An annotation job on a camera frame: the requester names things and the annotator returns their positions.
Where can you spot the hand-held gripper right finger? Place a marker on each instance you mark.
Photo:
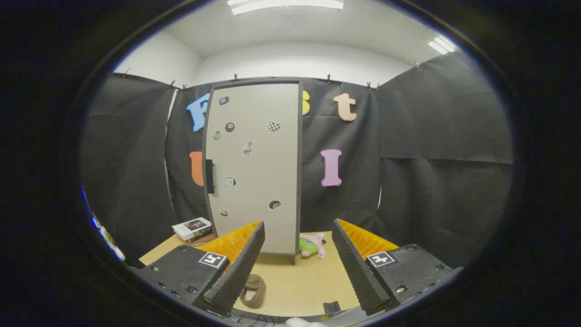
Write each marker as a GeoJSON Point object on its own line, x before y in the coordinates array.
{"type": "Point", "coordinates": [356, 268]}

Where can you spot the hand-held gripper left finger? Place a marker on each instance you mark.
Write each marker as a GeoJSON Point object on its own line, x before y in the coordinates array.
{"type": "Point", "coordinates": [240, 272]}

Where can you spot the brown fuzzy shoe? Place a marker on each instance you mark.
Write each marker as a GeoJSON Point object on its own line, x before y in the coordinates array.
{"type": "Point", "coordinates": [252, 293]}

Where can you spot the grey shoe cabinet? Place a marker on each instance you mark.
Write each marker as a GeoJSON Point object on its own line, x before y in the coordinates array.
{"type": "Point", "coordinates": [300, 181]}

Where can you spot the small black clamp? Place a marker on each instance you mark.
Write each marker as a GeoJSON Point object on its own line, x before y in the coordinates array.
{"type": "Point", "coordinates": [332, 307]}

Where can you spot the brown book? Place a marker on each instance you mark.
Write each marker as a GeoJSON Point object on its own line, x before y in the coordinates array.
{"type": "Point", "coordinates": [204, 240]}

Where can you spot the pink and green plush toy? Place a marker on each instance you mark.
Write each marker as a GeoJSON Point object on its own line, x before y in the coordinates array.
{"type": "Point", "coordinates": [311, 245]}

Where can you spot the cluttered white shelf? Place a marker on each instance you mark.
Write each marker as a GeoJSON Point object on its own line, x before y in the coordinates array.
{"type": "Point", "coordinates": [109, 240]}

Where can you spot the black backdrop cloth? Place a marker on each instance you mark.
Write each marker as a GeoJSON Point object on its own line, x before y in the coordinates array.
{"type": "Point", "coordinates": [445, 159]}

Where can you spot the ceiling light panel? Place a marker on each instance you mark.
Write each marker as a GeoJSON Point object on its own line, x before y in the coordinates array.
{"type": "Point", "coordinates": [441, 45]}
{"type": "Point", "coordinates": [286, 5]}

